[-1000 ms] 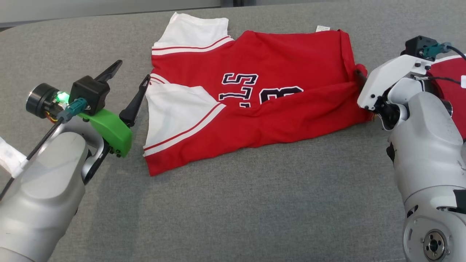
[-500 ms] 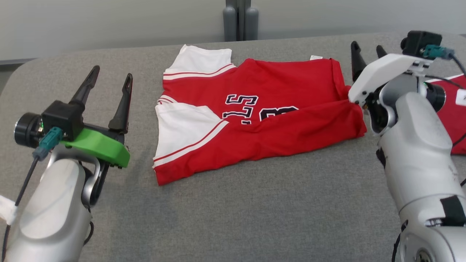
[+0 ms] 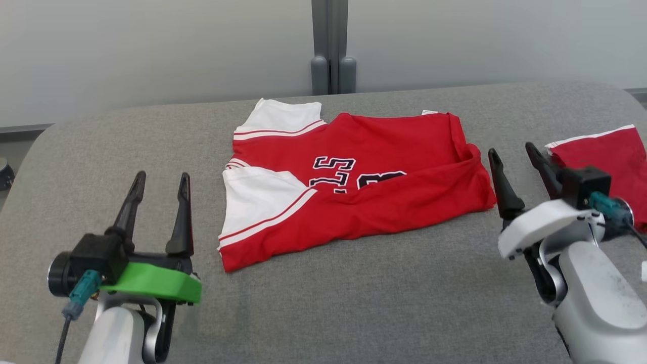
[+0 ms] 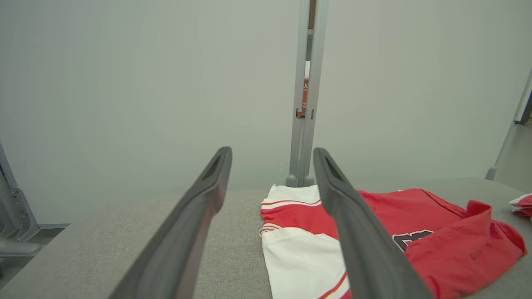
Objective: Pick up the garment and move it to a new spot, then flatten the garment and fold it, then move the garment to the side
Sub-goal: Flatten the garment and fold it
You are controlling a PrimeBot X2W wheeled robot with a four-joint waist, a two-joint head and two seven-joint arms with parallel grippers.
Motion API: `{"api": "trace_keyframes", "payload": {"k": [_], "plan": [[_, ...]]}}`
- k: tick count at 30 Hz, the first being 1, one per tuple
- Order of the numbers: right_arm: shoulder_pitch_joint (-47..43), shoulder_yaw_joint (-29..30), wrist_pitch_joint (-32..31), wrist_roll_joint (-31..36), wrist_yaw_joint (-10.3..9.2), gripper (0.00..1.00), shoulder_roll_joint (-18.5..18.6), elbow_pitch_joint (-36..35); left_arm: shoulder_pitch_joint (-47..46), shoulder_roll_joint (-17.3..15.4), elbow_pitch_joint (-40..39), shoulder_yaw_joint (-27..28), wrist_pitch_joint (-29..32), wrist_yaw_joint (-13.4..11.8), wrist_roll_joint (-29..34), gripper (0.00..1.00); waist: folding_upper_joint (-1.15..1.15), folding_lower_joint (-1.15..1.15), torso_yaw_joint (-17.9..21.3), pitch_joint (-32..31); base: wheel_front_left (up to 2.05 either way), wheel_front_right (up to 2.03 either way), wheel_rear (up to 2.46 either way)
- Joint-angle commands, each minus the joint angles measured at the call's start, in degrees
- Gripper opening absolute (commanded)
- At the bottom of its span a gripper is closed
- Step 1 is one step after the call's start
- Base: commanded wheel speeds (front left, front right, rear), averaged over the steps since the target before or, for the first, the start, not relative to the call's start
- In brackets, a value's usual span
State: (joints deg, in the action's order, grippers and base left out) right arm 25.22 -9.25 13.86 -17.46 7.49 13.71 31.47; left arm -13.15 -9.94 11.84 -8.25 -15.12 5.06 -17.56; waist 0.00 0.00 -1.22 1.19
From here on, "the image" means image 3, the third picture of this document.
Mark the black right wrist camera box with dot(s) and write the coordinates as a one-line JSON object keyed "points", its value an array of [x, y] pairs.
{"points": [[584, 187]]}

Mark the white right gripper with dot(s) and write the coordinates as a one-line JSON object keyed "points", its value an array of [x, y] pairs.
{"points": [[546, 222]]}

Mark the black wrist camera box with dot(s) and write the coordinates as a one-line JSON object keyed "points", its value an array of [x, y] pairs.
{"points": [[584, 187], [96, 258]]}

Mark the red shorts with white trim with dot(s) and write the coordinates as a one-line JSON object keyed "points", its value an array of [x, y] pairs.
{"points": [[624, 162]]}

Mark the red and white numbered jersey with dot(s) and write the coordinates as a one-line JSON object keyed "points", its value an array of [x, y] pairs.
{"points": [[384, 202]]}

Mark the dark round floor object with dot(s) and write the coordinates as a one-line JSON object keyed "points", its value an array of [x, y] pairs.
{"points": [[5, 174]]}

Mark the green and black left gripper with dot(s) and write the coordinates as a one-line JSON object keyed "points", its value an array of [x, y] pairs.
{"points": [[151, 283]]}

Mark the grey partition post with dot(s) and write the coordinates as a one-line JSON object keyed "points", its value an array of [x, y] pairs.
{"points": [[319, 76], [348, 76]]}

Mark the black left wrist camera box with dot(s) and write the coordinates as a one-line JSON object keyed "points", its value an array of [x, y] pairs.
{"points": [[96, 258]]}

